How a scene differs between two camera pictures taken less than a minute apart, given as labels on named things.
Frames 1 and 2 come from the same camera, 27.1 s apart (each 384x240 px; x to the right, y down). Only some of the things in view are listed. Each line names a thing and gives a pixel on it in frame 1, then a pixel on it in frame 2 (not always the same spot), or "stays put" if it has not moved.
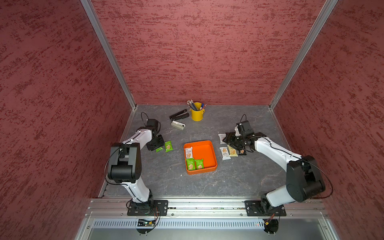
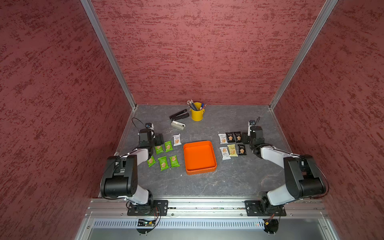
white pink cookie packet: (222, 136) stays put
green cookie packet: (191, 164) to (163, 163)
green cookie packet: (199, 163) to (151, 161)
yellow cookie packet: (232, 152) stays put
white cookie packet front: (225, 153) stays put
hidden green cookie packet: (159, 149) stays put
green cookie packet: (168, 146) stays put
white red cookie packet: (189, 152) to (177, 140)
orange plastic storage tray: (200, 157) stays put
